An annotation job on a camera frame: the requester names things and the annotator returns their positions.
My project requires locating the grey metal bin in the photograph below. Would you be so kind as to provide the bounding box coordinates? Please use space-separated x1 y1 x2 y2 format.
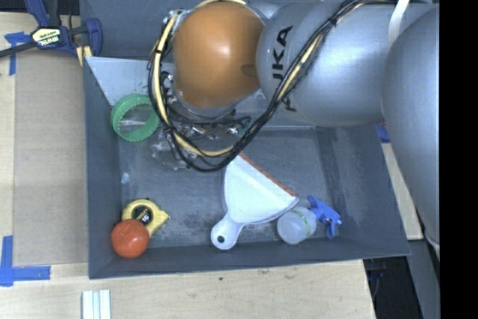
78 0 412 280

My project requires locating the white plastic dustpan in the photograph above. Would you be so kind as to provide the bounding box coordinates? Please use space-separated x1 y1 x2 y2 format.
209 154 300 251

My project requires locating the yellow tape measure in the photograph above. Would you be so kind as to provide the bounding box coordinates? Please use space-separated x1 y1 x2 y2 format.
120 198 171 237

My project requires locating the orange-red ball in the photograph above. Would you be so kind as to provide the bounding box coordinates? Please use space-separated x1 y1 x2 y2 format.
110 218 151 259

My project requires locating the clear spray bottle blue nozzle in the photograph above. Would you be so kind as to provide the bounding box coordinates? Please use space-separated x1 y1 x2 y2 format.
276 194 343 246

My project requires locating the pale wood flat board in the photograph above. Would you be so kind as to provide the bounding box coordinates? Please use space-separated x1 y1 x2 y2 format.
12 46 90 268

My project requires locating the green ribbed ring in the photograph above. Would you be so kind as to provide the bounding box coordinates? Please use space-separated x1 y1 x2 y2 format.
110 93 162 143

